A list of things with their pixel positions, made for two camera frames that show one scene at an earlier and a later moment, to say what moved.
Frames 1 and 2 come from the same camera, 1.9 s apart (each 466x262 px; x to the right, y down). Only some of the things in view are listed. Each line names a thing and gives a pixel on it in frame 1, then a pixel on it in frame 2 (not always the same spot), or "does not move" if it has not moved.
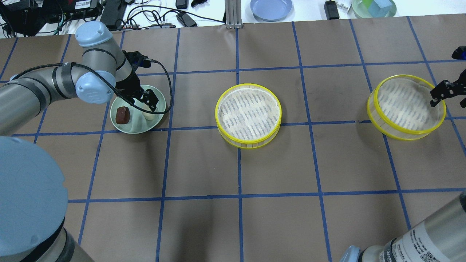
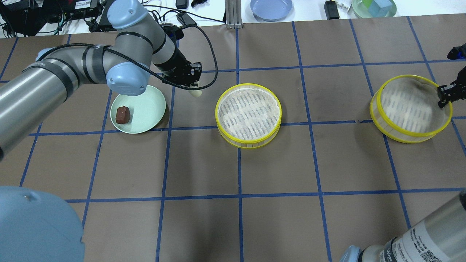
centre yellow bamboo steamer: x=248 y=115 does not move
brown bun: x=122 y=115 does not move
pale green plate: x=137 y=123 does not move
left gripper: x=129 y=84 to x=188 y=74
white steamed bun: x=149 y=116 to x=196 y=93
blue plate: x=271 y=10 does not move
